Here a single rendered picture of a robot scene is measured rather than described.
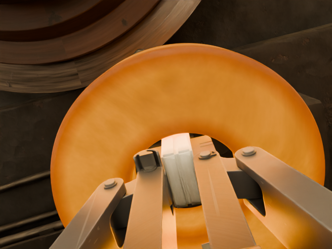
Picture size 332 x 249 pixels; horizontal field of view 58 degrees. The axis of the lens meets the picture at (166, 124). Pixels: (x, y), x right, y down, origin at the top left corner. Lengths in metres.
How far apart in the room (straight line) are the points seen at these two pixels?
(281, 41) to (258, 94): 0.32
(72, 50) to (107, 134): 0.20
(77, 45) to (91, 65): 0.03
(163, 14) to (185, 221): 0.23
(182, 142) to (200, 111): 0.02
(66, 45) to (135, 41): 0.07
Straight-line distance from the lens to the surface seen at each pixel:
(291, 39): 0.48
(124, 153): 0.16
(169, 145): 0.15
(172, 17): 0.35
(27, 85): 0.39
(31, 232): 0.47
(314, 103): 0.39
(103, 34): 0.34
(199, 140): 0.17
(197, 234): 0.19
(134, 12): 0.34
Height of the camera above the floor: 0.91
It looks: 15 degrees down
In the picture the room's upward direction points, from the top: 14 degrees counter-clockwise
